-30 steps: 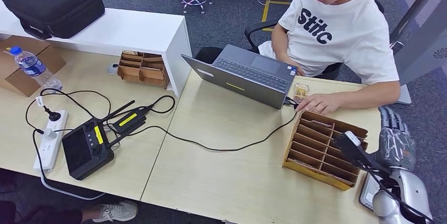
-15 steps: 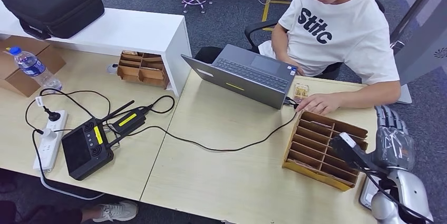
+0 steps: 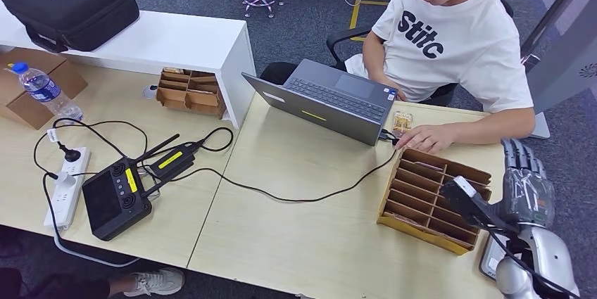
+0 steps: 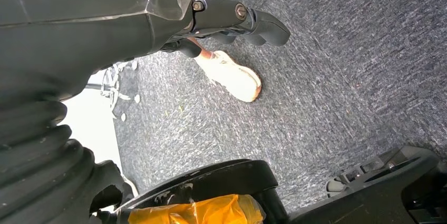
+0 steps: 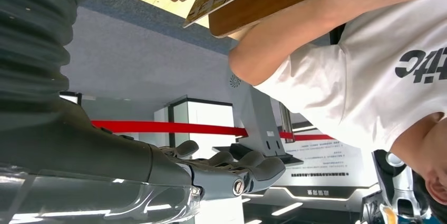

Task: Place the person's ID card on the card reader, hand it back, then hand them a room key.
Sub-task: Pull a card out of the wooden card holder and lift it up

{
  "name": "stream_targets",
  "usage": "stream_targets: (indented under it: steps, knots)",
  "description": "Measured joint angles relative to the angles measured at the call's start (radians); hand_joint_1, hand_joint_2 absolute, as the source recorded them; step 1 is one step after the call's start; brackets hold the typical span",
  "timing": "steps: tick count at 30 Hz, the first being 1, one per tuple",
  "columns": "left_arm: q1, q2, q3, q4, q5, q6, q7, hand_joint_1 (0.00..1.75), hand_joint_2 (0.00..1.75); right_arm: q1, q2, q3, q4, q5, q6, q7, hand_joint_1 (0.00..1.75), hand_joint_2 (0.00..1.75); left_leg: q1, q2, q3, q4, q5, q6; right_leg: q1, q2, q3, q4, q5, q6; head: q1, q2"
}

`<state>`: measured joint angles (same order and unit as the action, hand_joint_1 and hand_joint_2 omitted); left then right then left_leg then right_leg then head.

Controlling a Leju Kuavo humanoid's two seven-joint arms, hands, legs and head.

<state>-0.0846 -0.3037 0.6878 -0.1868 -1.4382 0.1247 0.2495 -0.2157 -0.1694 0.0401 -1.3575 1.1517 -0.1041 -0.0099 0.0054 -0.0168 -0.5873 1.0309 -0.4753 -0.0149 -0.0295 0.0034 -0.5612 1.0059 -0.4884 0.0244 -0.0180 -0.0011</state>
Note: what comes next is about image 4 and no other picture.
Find seated person's leg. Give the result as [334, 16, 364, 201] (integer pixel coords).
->
[188, 37, 215, 60]

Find chrome swivel chair base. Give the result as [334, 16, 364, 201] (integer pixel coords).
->
[85, 60, 141, 122]

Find white sneaker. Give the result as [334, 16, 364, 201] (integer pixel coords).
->
[194, 50, 263, 103]

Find orange tape wrap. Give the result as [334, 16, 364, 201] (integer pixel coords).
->
[127, 194, 266, 224]

